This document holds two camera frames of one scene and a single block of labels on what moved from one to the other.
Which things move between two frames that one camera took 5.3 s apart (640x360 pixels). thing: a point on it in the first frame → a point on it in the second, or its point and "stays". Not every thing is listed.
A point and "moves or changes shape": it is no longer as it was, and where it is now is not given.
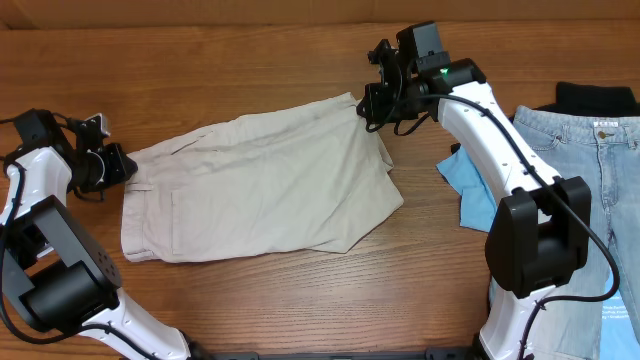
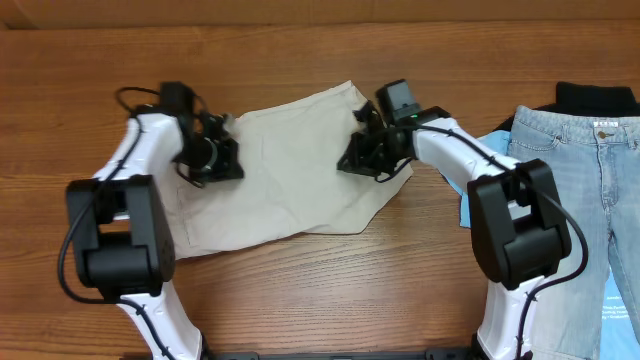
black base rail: (432, 353) stays
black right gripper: (379, 100) → (361, 151)
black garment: (592, 99) stays
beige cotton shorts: (308, 176) moves or changes shape
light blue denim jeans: (603, 148) stays
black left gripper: (114, 166) → (226, 157)
